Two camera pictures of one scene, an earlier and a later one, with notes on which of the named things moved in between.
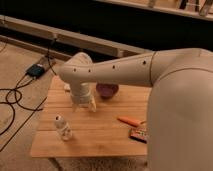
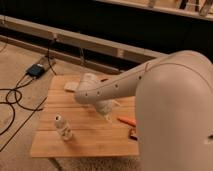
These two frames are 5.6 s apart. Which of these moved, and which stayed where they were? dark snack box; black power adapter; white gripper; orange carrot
Moved: white gripper
Stayed: black power adapter; orange carrot; dark snack box
